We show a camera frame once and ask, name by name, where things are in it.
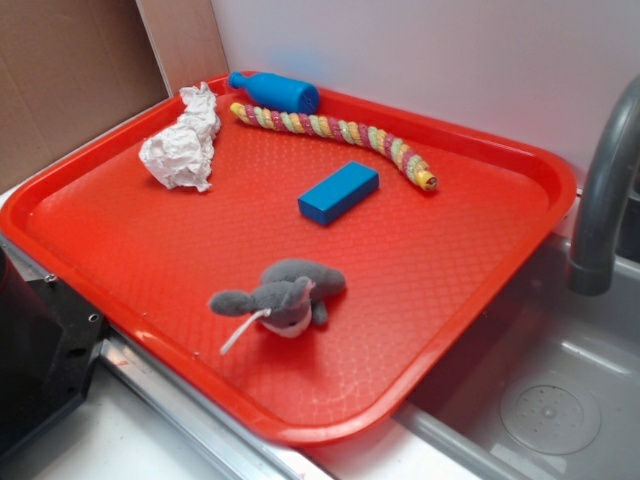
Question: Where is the blue toy bottle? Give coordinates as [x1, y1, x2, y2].
[228, 72, 320, 114]

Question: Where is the gray sink faucet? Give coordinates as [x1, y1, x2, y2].
[567, 78, 639, 296]

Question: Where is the red plastic tray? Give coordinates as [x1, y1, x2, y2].
[1, 78, 576, 446]

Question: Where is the brown cardboard panel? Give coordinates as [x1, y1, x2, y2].
[1, 1, 228, 191]

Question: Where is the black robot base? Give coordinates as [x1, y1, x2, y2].
[1, 253, 107, 460]

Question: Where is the colorful twisted rope toy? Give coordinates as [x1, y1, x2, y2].
[230, 102, 439, 192]

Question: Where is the gray toy sink basin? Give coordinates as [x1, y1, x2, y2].
[396, 236, 639, 479]

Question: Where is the crumpled white paper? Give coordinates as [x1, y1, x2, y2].
[138, 82, 221, 193]

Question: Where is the blue rectangular block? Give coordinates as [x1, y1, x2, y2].
[298, 161, 379, 226]

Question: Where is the gray plush elephant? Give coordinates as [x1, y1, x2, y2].
[209, 259, 346, 355]

